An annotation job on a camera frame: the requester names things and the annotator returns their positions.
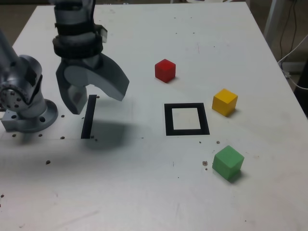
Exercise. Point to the yellow cube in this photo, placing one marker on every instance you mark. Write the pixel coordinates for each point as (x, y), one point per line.
(223, 102)

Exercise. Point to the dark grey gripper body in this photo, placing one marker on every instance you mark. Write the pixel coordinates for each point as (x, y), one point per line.
(80, 60)

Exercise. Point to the red cube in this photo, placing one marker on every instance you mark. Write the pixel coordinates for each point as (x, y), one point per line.
(164, 71)

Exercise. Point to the green cube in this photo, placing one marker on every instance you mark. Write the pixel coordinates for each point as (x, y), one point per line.
(226, 163)

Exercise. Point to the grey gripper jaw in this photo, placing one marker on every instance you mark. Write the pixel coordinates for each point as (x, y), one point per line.
(63, 91)
(110, 79)

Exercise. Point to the black tape strip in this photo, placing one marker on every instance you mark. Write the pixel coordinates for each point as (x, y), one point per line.
(88, 118)

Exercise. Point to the small gripper camera box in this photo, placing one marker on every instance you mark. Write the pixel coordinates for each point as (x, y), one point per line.
(103, 33)

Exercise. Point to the white metal post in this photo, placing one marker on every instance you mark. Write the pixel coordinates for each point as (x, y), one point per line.
(272, 21)

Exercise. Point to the black tape square outline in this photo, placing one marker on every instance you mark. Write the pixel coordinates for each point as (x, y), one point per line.
(168, 120)

